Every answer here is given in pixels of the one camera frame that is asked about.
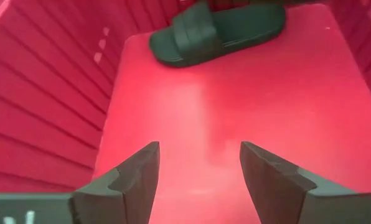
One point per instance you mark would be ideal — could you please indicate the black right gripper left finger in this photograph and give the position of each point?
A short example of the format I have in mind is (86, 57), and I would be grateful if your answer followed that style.
(110, 202)

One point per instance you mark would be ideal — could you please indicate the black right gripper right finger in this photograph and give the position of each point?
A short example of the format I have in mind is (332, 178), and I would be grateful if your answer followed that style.
(285, 199)

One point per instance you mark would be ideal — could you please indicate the black slide sandal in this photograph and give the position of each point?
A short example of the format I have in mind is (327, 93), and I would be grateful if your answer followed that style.
(198, 37)

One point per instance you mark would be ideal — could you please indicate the red ribbed plastic bin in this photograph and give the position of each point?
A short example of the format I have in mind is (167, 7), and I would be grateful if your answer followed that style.
(204, 124)

